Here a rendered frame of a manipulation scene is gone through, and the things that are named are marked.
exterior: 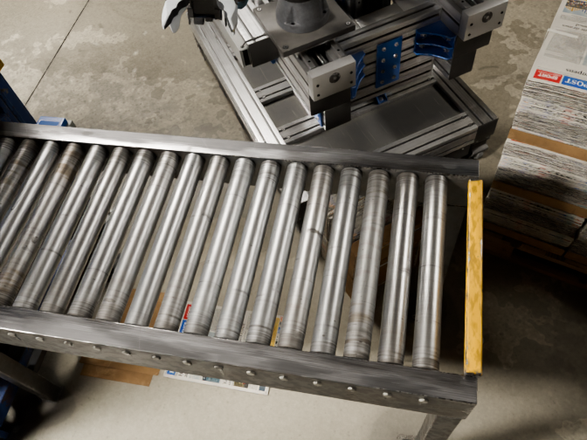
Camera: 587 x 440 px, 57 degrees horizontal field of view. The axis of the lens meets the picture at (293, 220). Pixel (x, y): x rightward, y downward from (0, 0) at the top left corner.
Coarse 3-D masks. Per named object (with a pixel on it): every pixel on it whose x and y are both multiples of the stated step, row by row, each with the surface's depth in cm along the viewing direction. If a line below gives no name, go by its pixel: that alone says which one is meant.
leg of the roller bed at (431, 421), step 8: (432, 416) 111; (440, 416) 106; (424, 424) 128; (432, 424) 112; (440, 424) 111; (448, 424) 110; (456, 424) 108; (424, 432) 126; (432, 432) 118; (440, 432) 117; (448, 432) 115
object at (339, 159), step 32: (0, 128) 143; (32, 128) 142; (64, 128) 141; (256, 160) 130; (288, 160) 128; (320, 160) 127; (352, 160) 126; (384, 160) 125; (416, 160) 124; (448, 160) 123; (448, 192) 127
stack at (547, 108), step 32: (576, 0) 144; (576, 32) 137; (544, 64) 133; (576, 64) 131; (544, 96) 133; (576, 96) 129; (544, 128) 141; (576, 128) 136; (512, 160) 155; (544, 160) 149; (576, 160) 144; (544, 192) 159; (576, 192) 153; (512, 224) 179; (544, 224) 171; (576, 224) 164; (512, 256) 194; (544, 256) 183
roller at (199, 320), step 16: (240, 160) 129; (240, 176) 126; (240, 192) 125; (224, 208) 122; (240, 208) 123; (224, 224) 120; (224, 240) 118; (208, 256) 116; (224, 256) 116; (208, 272) 113; (224, 272) 116; (208, 288) 112; (192, 304) 111; (208, 304) 110; (192, 320) 108; (208, 320) 109
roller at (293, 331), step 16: (320, 176) 124; (320, 192) 122; (320, 208) 120; (304, 224) 118; (320, 224) 118; (304, 240) 116; (320, 240) 117; (304, 256) 113; (304, 272) 111; (304, 288) 110; (288, 304) 108; (304, 304) 108; (288, 320) 106; (304, 320) 107; (288, 336) 104; (304, 336) 106
